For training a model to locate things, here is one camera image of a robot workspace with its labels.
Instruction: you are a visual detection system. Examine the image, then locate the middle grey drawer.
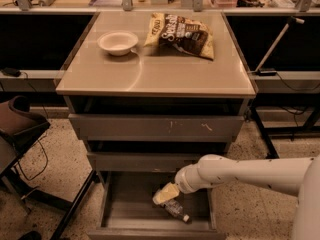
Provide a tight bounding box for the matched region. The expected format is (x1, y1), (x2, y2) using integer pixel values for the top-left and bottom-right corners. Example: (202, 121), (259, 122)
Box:
(86, 150), (228, 174)

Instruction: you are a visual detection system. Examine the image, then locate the black power adapter left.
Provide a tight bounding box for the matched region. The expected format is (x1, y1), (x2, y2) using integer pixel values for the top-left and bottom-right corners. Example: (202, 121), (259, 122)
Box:
(1, 68), (21, 77)

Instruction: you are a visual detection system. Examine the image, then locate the grey drawer cabinet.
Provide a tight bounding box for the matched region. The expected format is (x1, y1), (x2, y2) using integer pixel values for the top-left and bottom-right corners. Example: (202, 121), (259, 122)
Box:
(55, 10), (257, 240)

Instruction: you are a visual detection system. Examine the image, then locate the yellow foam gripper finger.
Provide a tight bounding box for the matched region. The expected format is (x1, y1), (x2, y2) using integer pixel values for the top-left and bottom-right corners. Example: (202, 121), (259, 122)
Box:
(152, 182), (180, 205)

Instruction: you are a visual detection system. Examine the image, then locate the black device on ledge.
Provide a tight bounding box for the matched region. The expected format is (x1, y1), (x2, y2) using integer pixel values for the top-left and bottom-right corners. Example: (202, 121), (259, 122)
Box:
(257, 68), (277, 76)

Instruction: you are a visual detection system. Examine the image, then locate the black table leg right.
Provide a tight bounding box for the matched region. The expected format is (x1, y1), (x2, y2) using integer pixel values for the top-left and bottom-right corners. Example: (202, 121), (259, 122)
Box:
(250, 106), (279, 159)

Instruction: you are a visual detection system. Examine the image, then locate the grey drawer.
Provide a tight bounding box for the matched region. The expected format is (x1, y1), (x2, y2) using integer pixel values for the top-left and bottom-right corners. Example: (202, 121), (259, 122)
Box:
(69, 114), (243, 142)
(88, 172), (226, 240)
(86, 150), (228, 174)

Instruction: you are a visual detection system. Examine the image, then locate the black diagonal frame leg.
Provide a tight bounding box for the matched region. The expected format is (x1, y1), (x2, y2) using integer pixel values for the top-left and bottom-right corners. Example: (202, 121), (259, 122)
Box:
(50, 170), (97, 240)

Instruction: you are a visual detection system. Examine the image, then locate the white bowl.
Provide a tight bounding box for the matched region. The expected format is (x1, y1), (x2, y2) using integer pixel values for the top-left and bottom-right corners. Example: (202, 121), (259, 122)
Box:
(97, 31), (138, 56)

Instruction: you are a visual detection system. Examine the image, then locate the brown chair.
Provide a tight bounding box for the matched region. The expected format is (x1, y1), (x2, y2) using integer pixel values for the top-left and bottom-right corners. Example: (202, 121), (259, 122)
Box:
(0, 96), (50, 213)

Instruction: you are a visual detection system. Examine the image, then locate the white leaning rod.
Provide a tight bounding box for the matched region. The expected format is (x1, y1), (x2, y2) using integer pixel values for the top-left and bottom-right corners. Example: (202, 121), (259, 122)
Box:
(253, 16), (304, 75)

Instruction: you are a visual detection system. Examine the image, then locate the top grey drawer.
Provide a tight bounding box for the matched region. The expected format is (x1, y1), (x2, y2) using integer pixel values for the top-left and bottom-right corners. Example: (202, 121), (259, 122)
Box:
(69, 114), (243, 142)

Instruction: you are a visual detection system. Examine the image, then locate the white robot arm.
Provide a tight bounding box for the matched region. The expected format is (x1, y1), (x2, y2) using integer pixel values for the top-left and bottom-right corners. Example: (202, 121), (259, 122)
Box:
(153, 155), (320, 240)

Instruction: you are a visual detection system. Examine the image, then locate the bottom grey drawer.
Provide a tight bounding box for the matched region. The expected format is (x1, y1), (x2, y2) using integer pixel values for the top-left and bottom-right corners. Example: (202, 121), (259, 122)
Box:
(88, 172), (226, 240)

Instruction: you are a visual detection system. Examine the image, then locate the yellow brown chip bag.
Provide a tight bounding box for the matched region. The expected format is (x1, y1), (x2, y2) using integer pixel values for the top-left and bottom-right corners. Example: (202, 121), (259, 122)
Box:
(144, 13), (214, 60)

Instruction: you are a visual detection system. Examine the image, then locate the black cable on floor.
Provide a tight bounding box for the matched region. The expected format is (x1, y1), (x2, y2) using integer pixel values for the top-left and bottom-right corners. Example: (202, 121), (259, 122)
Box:
(16, 72), (50, 182)

